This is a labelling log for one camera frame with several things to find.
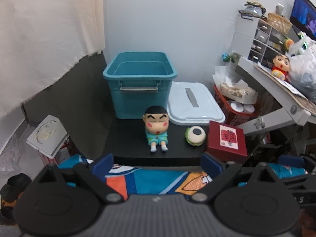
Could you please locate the red box with label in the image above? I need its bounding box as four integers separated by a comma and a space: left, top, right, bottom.
206, 121, 248, 163

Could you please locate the plush burger toy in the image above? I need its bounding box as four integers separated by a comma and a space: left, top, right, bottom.
185, 126, 206, 146

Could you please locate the Shin-chan figure teal pajamas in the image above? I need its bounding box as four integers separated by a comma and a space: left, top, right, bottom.
142, 105, 169, 153

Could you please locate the white cardboard box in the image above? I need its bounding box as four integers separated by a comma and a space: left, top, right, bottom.
26, 115, 68, 159

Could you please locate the red plastic basket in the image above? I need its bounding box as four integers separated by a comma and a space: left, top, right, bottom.
214, 86, 258, 126

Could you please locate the white bin lid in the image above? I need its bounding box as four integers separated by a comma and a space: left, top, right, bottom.
167, 81, 226, 126

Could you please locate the patterned tissue box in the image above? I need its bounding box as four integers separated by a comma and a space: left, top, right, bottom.
219, 80, 258, 104

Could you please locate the white desk shelf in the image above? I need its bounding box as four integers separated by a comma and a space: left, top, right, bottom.
238, 57, 315, 136

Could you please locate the teal plastic storage bin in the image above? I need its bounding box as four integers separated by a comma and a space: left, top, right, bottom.
103, 51, 177, 119

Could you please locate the blue green small toy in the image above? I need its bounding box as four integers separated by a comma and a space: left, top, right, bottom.
221, 53, 235, 63

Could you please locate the Shin-chan plush red shirt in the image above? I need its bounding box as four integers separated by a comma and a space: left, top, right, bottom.
271, 54, 290, 81

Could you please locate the white drawer organizer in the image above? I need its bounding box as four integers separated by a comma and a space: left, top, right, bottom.
230, 17, 288, 67

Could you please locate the clear plastic bag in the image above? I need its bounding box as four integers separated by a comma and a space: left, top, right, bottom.
288, 36, 315, 103

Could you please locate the cream curtain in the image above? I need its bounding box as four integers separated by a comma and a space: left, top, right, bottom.
1, 0, 105, 116

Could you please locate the woven wicker basket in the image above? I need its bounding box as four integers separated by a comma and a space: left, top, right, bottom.
267, 13, 292, 35

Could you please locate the computer monitor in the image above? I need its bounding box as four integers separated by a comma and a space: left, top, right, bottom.
290, 0, 316, 40

